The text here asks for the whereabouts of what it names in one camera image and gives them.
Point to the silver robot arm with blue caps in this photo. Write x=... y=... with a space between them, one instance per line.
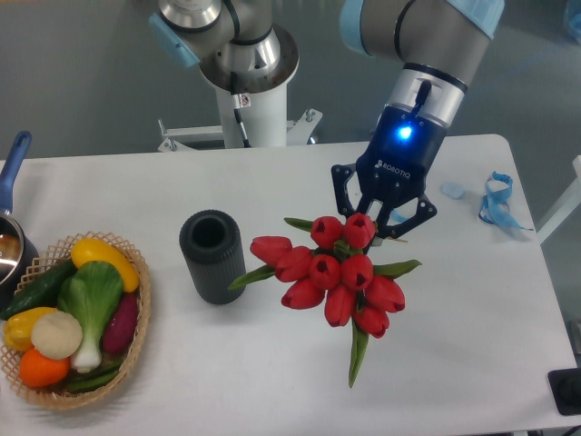
x=249 y=60

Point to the green bok choy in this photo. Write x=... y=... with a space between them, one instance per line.
x=91 y=295

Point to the purple sweet potato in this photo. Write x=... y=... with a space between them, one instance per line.
x=120 y=330

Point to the white metal base frame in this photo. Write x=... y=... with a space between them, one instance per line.
x=298 y=132

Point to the orange fruit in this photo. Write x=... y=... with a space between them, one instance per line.
x=38 y=371

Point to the yellow squash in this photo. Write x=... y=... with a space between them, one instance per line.
x=90 y=249

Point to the red tulip bouquet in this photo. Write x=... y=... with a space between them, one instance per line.
x=337 y=273

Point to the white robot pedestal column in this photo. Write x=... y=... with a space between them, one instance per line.
x=260 y=112

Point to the green bean pods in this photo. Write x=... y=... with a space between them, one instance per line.
x=93 y=380

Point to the woven wicker basket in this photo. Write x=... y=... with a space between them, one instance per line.
x=54 y=397

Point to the yellow bell pepper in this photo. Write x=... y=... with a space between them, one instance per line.
x=18 y=328

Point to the white frame at right edge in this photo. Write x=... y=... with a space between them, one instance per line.
x=565 y=204

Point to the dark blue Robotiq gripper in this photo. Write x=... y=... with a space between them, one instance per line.
x=392 y=171

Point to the dark grey ribbed vase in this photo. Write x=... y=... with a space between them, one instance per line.
x=210 y=241

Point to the light blue ribbon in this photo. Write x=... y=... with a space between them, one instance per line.
x=494 y=208

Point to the light blue small cap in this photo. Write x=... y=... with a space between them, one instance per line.
x=454 y=191

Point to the blue handled saucepan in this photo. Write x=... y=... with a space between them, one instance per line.
x=17 y=251

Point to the green cucumber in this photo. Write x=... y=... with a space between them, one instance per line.
x=42 y=292

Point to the black device at edge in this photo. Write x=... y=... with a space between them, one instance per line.
x=565 y=387

